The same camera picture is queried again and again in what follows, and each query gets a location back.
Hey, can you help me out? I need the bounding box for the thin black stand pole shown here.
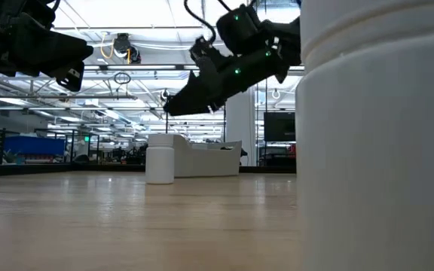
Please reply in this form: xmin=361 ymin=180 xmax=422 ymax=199
xmin=164 ymin=90 xmax=170 ymax=135

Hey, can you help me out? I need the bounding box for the ceiling mounted camera device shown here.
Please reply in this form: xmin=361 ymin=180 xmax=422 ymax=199
xmin=112 ymin=32 xmax=142 ymax=65

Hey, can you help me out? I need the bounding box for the white round cap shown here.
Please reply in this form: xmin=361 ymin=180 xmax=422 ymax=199
xmin=295 ymin=0 xmax=434 ymax=271

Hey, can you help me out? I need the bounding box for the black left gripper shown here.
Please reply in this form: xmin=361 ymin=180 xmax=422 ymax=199
xmin=0 ymin=0 xmax=94 ymax=93

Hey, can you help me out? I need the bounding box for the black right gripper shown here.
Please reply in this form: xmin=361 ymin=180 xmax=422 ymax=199
xmin=163 ymin=56 xmax=252 ymax=117

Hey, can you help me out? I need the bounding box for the white building column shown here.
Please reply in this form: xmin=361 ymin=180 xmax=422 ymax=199
xmin=225 ymin=88 xmax=258 ymax=166

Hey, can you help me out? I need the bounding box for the black monitor screen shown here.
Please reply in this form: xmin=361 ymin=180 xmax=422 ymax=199
xmin=264 ymin=111 xmax=296 ymax=143

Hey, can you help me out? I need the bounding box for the white pill bottle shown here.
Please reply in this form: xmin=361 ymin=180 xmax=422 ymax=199
xmin=145 ymin=134 xmax=176 ymax=185

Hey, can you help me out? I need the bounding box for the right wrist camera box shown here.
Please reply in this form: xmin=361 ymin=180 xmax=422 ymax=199
xmin=189 ymin=35 xmax=218 ymax=71

